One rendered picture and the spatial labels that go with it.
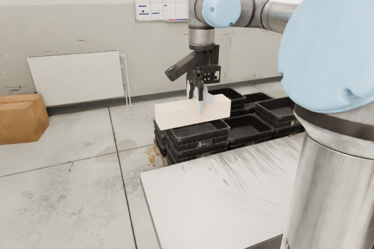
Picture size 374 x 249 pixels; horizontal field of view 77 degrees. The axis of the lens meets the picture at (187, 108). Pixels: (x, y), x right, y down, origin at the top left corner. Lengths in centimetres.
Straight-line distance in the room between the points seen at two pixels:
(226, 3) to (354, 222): 43
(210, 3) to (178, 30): 287
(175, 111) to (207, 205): 42
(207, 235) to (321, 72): 74
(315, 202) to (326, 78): 13
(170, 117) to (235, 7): 35
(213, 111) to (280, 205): 47
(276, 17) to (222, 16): 11
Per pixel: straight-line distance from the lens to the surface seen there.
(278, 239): 67
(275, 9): 56
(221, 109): 77
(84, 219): 195
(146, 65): 337
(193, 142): 158
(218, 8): 54
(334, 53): 21
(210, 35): 67
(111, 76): 323
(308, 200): 29
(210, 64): 71
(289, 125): 202
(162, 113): 69
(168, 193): 101
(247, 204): 99
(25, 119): 289
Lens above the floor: 142
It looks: 26 degrees down
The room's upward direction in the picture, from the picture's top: straight up
